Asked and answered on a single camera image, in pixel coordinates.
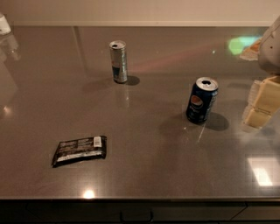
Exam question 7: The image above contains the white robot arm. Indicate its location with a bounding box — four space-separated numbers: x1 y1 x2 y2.
242 17 280 132

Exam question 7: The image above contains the white container at corner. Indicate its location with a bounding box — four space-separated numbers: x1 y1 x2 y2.
0 12 11 35

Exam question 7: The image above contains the dark drawer handle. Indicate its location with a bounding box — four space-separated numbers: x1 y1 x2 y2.
119 212 154 224

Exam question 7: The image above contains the blue pepsi can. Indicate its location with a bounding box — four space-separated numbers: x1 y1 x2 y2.
185 77 219 123

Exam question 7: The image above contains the black rxbar chocolate wrapper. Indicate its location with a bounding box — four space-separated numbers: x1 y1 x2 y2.
52 136 107 167

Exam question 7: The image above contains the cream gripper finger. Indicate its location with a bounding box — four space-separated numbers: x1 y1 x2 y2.
242 76 280 129
248 80 262 104

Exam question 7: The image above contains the silver red bull can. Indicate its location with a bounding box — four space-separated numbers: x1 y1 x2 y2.
109 40 128 84

